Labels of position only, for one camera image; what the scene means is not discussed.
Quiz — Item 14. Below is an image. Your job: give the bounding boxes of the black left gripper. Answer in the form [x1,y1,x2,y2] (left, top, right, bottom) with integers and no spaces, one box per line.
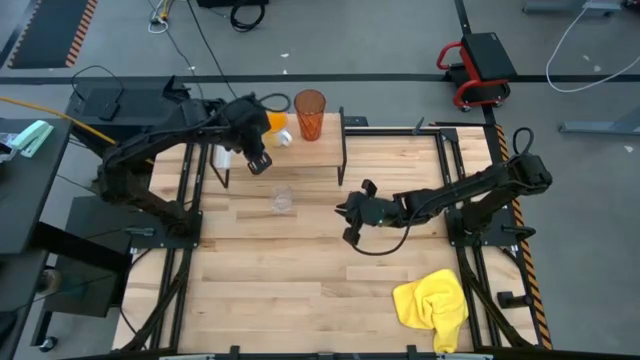
[217,93,274,176]

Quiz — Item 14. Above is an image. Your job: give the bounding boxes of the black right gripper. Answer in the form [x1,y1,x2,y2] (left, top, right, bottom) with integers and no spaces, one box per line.
[335,180,401,245]

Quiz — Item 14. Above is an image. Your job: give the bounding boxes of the clear glass mug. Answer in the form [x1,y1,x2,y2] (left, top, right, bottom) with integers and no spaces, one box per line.
[271,185,295,215]

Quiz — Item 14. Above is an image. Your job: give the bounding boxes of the orange-red faceted plastic tumbler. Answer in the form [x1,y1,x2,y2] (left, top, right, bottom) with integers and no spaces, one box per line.
[293,88,327,142]

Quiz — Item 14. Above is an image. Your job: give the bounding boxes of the wooden shelf black legs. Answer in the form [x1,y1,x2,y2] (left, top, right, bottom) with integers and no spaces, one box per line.
[208,106,348,189]

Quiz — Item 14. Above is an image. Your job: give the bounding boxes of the black computer tower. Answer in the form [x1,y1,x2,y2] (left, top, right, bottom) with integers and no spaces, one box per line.
[66,74,194,146]

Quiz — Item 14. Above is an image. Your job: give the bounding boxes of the yellow cloth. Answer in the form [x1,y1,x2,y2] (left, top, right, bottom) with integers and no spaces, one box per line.
[392,268,470,354]

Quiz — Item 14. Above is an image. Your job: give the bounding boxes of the orange black hazard tape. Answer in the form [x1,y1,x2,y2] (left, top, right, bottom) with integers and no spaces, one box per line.
[494,124,554,351]

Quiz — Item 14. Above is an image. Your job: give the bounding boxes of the red black rolling stool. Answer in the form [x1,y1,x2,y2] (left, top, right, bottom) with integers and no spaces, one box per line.
[436,32,519,113]

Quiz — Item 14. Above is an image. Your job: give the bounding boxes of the mint green stapler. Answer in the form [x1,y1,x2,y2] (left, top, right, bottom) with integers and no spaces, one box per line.
[10,119,55,159]

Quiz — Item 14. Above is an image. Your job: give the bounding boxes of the black striped floor mat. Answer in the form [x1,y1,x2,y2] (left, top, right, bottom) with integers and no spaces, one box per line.
[7,0,100,70]

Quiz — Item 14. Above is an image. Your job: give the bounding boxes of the black low cart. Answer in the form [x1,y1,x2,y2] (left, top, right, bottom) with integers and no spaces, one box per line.
[29,194,134,353]

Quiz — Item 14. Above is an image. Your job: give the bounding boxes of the black side desk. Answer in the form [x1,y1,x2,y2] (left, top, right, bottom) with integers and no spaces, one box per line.
[0,118,74,256]

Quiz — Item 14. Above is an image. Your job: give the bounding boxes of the grey table base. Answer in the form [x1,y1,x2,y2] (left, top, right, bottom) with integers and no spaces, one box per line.
[559,107,640,136]

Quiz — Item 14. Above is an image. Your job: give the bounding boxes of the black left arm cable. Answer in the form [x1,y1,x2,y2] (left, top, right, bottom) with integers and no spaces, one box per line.
[257,92,292,114]

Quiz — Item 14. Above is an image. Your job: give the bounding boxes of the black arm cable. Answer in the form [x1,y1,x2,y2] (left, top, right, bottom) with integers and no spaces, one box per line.
[349,214,449,257]
[257,92,292,114]

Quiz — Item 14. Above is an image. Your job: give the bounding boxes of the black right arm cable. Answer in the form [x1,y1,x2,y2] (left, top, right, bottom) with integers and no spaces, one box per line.
[349,214,449,257]

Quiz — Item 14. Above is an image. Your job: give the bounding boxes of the long black floor cable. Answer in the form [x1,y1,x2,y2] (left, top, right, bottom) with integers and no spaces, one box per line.
[187,0,239,99]

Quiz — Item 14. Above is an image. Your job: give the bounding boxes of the coiled black floor cable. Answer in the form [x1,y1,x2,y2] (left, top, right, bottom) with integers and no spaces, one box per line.
[229,0,266,33]

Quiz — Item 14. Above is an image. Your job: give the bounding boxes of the black aluminium table frame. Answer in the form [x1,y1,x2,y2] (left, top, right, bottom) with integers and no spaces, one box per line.
[119,124,546,360]

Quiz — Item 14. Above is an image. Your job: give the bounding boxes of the white yellow cable bundle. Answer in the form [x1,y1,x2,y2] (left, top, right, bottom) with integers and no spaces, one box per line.
[147,0,176,35]

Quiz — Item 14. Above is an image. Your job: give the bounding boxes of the black clamp handle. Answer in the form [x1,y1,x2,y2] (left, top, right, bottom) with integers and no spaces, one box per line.
[497,291,534,310]

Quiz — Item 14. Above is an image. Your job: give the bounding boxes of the white floor cable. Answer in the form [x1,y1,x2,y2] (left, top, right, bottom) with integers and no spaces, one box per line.
[544,0,640,94]

